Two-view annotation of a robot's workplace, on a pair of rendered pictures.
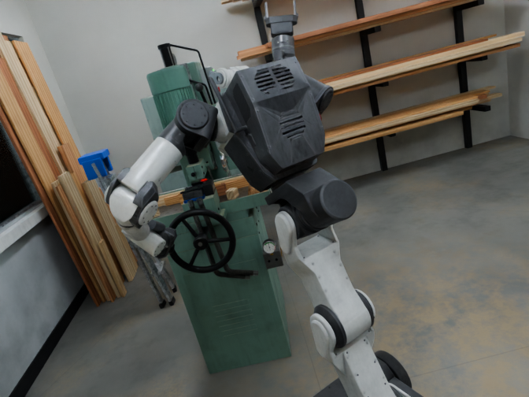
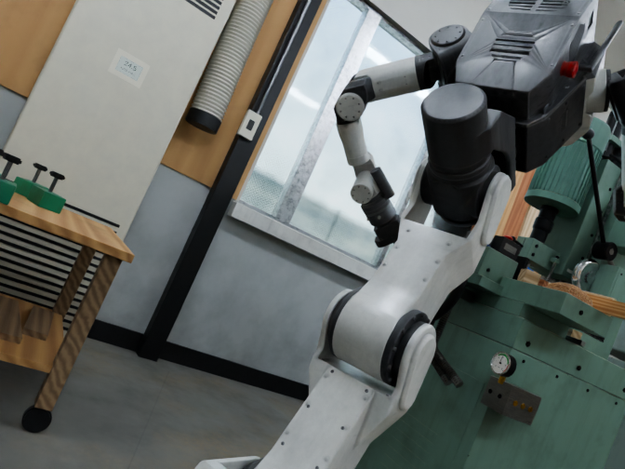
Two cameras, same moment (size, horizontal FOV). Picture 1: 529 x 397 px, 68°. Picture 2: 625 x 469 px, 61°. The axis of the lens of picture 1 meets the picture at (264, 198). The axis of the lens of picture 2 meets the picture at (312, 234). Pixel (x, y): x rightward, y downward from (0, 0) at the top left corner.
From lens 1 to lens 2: 1.27 m
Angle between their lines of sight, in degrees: 65
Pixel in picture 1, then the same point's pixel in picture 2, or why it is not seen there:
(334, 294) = (387, 277)
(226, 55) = not seen: outside the picture
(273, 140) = (472, 51)
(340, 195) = (458, 99)
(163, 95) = not seen: hidden behind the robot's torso
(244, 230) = (501, 331)
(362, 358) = (337, 401)
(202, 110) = (458, 33)
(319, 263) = (415, 236)
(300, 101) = (548, 27)
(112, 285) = not seen: hidden behind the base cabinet
